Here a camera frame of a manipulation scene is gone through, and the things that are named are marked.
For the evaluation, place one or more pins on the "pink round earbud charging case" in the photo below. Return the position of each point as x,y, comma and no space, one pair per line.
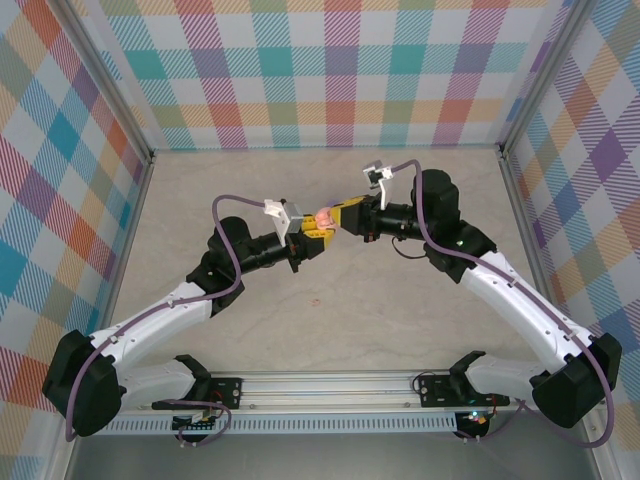
324,217

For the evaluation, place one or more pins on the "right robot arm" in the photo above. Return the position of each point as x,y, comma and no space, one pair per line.
510,300

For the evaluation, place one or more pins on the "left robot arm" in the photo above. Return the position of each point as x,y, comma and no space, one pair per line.
150,320

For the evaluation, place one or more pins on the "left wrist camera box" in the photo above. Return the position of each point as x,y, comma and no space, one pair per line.
290,220

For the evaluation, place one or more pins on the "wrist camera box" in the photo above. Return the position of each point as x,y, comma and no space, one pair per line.
290,220
375,172

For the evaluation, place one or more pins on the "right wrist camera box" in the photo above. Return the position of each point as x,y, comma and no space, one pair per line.
375,172

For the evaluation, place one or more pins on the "thin aluminium back rail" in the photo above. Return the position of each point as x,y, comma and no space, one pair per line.
325,148

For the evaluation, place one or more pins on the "aluminium side rail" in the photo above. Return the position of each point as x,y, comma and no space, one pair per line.
131,225
525,225

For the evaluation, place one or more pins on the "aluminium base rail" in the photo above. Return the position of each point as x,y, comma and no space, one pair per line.
325,390

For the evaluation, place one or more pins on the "aluminium frame post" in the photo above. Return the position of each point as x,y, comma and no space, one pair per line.
540,75
112,85

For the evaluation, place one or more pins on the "grey metal base plate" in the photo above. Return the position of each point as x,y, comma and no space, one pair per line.
325,460

